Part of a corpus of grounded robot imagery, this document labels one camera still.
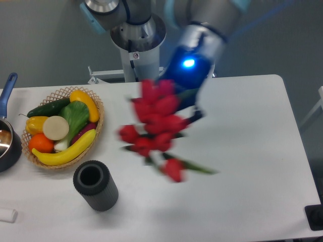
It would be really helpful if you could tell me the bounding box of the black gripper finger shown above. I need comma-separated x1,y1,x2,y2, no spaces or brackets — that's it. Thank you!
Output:
188,107,205,125

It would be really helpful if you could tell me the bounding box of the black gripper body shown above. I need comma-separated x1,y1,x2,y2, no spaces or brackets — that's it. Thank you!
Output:
155,21,229,111

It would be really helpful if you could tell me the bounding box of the red tulip bouquet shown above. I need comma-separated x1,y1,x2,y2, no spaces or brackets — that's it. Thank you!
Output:
118,79,216,183

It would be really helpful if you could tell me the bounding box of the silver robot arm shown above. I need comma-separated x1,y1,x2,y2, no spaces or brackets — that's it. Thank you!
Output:
80,1,250,109

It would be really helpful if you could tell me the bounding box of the dark grey ribbed vase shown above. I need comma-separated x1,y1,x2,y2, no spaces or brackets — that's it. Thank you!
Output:
73,160,119,212

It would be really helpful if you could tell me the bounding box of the purple eggplant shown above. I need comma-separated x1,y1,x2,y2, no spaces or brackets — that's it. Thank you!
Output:
70,123,97,145

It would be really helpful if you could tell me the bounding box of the green leafy bok choy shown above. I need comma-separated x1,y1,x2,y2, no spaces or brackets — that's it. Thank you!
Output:
54,101,89,153

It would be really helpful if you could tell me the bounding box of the yellow banana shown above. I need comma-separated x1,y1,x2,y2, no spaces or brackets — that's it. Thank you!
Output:
32,129,96,166

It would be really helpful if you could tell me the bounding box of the beige round disc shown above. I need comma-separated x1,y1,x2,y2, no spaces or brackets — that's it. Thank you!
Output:
42,116,69,141

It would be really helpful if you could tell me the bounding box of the green cucumber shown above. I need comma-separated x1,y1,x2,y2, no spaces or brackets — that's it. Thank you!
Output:
19,98,70,118

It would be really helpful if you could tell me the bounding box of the black device at table edge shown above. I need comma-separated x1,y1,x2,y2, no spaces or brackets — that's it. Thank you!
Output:
304,204,322,231

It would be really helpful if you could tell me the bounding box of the orange fruit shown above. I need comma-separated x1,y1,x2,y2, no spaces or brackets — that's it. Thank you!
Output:
28,134,54,153

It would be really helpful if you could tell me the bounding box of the yellow bell pepper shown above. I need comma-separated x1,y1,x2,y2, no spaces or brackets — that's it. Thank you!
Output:
25,116,48,136

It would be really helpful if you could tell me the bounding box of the white cylinder object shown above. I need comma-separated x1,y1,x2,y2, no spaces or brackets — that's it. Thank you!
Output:
0,208,18,223

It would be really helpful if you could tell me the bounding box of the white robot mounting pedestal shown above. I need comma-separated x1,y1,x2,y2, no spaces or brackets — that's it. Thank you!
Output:
119,45,217,89

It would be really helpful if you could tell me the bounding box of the white frame at right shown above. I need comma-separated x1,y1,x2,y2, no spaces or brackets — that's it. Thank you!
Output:
299,86,322,133

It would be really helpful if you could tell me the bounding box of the blue handled saucepan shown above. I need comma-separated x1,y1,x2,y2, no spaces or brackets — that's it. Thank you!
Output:
1,73,22,172

